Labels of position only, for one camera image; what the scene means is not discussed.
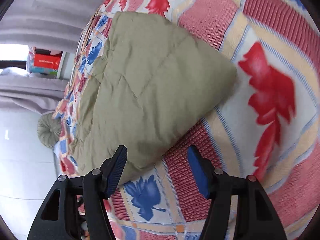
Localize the khaki puffer jacket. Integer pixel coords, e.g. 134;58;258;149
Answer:
69;11;237;183

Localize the round grey-green pleated cushion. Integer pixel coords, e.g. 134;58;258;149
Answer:
37;113;61;148

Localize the patchwork leaf print bedspread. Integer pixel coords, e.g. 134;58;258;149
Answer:
54;0;319;239

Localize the teal box on windowsill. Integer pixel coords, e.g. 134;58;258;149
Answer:
26;47;58;76

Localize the red box on windowsill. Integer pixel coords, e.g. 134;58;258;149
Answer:
34;54;61;70

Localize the grey curtain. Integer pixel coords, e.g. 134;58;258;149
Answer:
1;0;104;114

